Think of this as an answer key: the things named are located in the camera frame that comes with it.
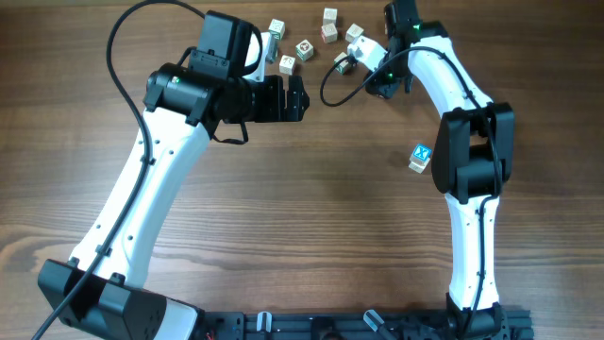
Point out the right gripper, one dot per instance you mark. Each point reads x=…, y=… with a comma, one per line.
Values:
x=376, y=86

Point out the green-edged block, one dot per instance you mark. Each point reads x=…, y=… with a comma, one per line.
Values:
x=353, y=32
x=277, y=29

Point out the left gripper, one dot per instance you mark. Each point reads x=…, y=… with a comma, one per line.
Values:
x=274, y=110

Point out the red-edged plain wooden block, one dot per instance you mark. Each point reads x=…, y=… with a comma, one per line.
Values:
x=417, y=167

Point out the green-edged centre right block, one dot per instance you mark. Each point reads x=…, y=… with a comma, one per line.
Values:
x=353, y=32

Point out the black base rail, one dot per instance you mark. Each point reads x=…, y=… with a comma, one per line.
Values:
x=423, y=324

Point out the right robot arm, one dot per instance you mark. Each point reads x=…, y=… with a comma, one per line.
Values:
x=470, y=163

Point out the green-edged upper left block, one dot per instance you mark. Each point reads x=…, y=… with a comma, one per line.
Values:
x=277, y=29

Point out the green A wooden block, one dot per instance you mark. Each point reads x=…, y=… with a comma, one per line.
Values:
x=343, y=62

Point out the top centre plain block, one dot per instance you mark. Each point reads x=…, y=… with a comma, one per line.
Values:
x=330, y=16

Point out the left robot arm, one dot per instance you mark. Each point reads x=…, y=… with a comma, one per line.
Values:
x=100, y=288

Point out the red-edged centre block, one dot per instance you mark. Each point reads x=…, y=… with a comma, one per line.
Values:
x=329, y=33

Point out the blue X wooden block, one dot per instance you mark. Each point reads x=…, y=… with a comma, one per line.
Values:
x=421, y=154

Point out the plain block beside yellow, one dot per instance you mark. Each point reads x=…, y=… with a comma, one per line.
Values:
x=287, y=65

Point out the green picture wooden block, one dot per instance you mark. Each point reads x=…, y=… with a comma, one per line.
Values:
x=304, y=50

